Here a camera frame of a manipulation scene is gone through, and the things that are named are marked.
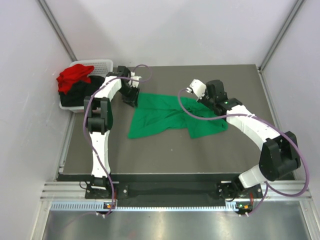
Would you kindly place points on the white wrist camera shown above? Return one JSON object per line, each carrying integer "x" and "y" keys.
{"x": 134, "y": 80}
{"x": 197, "y": 87}

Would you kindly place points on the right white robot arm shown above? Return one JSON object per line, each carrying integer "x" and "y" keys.
{"x": 277, "y": 155}

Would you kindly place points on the green t shirt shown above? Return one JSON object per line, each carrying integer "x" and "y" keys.
{"x": 157, "y": 113}

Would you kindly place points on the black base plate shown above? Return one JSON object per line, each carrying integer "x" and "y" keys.
{"x": 162, "y": 191}

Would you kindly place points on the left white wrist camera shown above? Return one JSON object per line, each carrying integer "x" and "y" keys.
{"x": 134, "y": 80}

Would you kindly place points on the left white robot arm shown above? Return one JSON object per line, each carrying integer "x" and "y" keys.
{"x": 97, "y": 124}

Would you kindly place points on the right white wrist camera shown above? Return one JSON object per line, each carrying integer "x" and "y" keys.
{"x": 197, "y": 87}

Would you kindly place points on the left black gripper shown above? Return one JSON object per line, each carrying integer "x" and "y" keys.
{"x": 132, "y": 100}

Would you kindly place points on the red t shirt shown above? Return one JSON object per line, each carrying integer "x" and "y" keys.
{"x": 72, "y": 75}

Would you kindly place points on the black t shirt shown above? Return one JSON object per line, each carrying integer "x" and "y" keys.
{"x": 79, "y": 90}

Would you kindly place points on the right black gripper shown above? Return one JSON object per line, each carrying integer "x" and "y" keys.
{"x": 202, "y": 100}

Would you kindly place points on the white plastic basket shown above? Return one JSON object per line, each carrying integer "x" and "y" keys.
{"x": 101, "y": 68}

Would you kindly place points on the aluminium frame rail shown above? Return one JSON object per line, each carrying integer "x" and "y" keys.
{"x": 73, "y": 191}

